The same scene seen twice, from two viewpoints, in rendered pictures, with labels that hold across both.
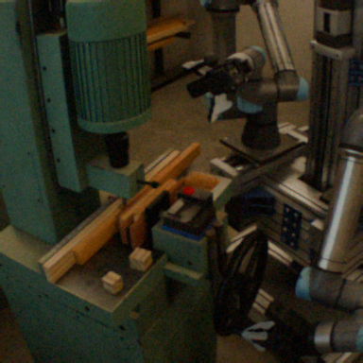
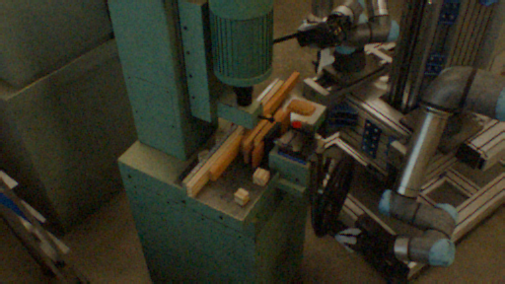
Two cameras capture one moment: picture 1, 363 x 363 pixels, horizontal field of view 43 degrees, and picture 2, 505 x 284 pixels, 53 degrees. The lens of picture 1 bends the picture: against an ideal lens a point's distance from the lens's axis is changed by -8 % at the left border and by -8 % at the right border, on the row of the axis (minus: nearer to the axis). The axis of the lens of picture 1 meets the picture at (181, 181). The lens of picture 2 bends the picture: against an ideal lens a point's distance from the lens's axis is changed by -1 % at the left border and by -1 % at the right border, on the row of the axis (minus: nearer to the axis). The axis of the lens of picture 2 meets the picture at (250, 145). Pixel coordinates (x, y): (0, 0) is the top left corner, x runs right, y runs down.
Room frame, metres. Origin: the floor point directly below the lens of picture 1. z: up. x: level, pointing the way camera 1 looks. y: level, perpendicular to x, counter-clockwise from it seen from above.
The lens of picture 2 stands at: (-0.21, 0.14, 2.09)
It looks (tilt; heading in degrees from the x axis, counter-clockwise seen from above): 44 degrees down; 0
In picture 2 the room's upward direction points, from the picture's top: 1 degrees counter-clockwise
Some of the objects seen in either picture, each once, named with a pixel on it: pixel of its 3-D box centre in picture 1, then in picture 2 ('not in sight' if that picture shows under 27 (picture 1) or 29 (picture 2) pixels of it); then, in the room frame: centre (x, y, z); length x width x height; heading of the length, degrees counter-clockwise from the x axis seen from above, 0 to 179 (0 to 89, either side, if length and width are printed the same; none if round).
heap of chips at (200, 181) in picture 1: (200, 179); (301, 106); (1.22, -0.06, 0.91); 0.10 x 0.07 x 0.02; 58
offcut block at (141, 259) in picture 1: (141, 259); (260, 177); (0.86, 0.10, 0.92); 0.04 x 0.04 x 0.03; 62
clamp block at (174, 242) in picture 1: (190, 235); (297, 157); (0.95, -0.02, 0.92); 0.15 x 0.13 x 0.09; 148
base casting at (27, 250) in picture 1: (98, 246); (217, 158); (1.11, 0.25, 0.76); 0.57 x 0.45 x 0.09; 58
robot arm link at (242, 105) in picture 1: (254, 92); (350, 35); (1.32, -0.23, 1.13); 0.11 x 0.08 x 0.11; 98
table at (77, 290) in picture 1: (162, 239); (273, 158); (0.99, 0.06, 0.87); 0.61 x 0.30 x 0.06; 148
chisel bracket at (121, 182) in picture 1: (115, 177); (239, 110); (1.06, 0.17, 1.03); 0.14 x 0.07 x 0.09; 58
